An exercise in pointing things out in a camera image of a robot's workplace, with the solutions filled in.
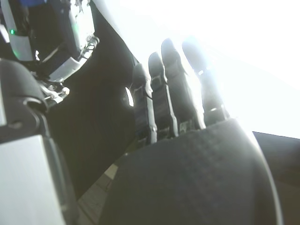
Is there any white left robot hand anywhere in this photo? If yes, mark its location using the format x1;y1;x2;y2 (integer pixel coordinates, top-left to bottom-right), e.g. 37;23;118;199
0;37;285;225

